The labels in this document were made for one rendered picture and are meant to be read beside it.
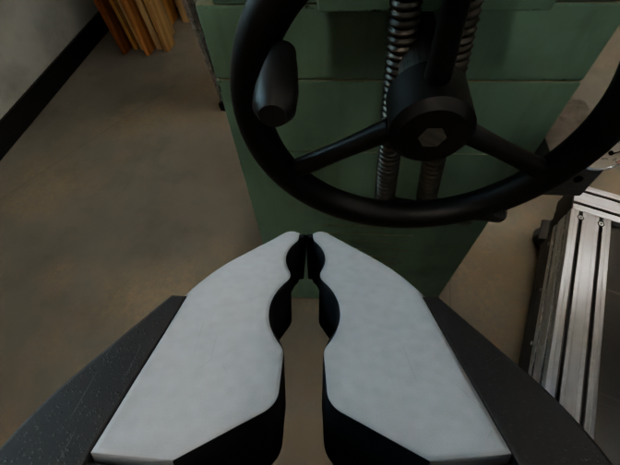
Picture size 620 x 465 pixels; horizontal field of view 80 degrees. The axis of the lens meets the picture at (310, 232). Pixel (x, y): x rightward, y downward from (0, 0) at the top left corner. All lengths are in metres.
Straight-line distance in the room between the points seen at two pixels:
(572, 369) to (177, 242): 1.06
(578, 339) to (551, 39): 0.62
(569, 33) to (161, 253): 1.10
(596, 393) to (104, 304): 1.19
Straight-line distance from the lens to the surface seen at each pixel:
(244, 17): 0.25
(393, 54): 0.34
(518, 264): 1.26
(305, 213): 0.70
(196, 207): 1.31
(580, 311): 0.98
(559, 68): 0.54
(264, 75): 0.22
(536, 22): 0.50
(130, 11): 1.96
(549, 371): 0.90
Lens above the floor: 1.00
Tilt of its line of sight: 58 degrees down
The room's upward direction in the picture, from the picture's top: 4 degrees counter-clockwise
